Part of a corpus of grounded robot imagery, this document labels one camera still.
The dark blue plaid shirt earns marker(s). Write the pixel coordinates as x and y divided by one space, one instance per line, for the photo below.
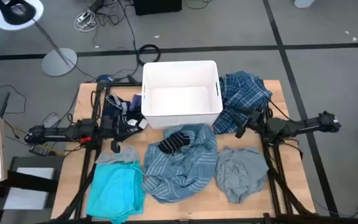
244 90

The grey flat adapter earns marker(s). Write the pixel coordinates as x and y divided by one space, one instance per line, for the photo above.
51 120

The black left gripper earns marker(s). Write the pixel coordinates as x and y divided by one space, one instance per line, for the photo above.
109 130

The turquoise T-shirt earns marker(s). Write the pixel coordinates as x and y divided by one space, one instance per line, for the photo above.
117 189

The small grey garment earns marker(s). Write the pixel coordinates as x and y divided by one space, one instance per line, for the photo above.
117 155

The black aluminium table frame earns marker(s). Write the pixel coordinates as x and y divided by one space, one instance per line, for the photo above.
102 84

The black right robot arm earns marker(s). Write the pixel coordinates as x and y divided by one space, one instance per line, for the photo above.
306 127

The pale grey-blue shirt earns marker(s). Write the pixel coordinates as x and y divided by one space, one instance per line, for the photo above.
241 174

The navy garment with striped band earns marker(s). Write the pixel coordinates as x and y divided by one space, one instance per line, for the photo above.
121 105

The grey floor lamp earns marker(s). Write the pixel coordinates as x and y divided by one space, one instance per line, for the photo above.
59 62

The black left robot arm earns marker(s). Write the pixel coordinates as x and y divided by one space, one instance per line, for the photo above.
57 133

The light blue striped shirt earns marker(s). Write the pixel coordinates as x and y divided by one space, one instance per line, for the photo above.
182 171

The small black electronics box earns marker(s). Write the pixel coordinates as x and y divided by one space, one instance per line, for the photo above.
40 150

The navy white striped sock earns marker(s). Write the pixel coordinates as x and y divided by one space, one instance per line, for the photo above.
174 142

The white plastic laundry bin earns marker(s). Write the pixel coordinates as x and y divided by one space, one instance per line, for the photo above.
182 102

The black and white stool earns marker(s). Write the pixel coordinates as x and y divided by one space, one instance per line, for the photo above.
30 182

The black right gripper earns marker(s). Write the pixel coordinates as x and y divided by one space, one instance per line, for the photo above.
259 121

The black power adapter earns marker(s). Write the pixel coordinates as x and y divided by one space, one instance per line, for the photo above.
95 5

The white floor object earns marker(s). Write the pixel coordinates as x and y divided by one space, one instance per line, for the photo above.
303 3

